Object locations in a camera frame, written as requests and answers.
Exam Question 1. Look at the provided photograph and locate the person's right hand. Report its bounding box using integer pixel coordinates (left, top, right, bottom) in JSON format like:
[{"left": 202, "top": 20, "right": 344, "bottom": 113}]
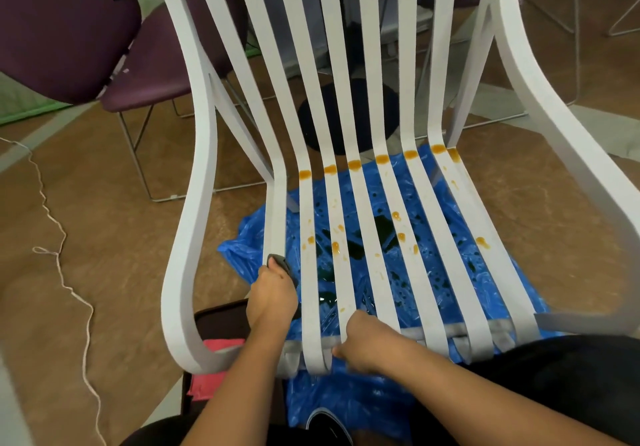
[{"left": 331, "top": 310, "right": 417, "bottom": 375}]

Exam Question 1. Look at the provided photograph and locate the person's left hand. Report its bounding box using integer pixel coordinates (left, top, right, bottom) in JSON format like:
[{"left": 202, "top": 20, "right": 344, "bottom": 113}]
[{"left": 245, "top": 259, "right": 300, "bottom": 335}]

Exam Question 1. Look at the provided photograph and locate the grey cleaning cloth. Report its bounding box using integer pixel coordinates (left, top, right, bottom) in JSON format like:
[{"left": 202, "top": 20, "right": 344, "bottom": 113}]
[{"left": 266, "top": 254, "right": 303, "bottom": 321}]

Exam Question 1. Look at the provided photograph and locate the white slatted chair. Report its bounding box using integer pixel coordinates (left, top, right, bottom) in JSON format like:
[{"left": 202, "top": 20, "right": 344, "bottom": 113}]
[{"left": 147, "top": 0, "right": 640, "bottom": 379}]

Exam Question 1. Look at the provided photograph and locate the person's left forearm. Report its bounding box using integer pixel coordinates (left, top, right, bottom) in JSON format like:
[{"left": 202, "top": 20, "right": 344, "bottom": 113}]
[{"left": 181, "top": 328, "right": 289, "bottom": 446}]

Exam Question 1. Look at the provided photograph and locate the person's right forearm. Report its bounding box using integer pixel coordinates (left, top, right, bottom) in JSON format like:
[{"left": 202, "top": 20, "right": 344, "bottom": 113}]
[{"left": 395, "top": 345, "right": 626, "bottom": 446}]

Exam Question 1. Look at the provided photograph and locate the dark brown tray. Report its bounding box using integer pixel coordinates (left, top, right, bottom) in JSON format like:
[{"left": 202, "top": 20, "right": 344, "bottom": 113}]
[{"left": 181, "top": 300, "right": 289, "bottom": 417}]

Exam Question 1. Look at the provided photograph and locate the blue plastic sheet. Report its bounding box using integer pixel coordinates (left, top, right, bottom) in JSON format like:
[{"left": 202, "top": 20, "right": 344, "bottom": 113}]
[{"left": 217, "top": 143, "right": 566, "bottom": 441}]

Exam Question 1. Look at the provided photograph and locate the pink cloth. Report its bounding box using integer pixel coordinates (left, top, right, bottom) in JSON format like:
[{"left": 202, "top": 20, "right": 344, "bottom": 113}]
[{"left": 187, "top": 338, "right": 246, "bottom": 401}]

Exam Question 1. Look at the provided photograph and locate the black round table base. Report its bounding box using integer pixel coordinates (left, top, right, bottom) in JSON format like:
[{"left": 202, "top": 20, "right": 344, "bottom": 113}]
[{"left": 297, "top": 78, "right": 401, "bottom": 157}]

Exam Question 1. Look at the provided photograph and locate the white cord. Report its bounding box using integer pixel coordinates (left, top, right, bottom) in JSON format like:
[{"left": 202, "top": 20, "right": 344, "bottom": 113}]
[{"left": 0, "top": 136, "right": 109, "bottom": 446}]

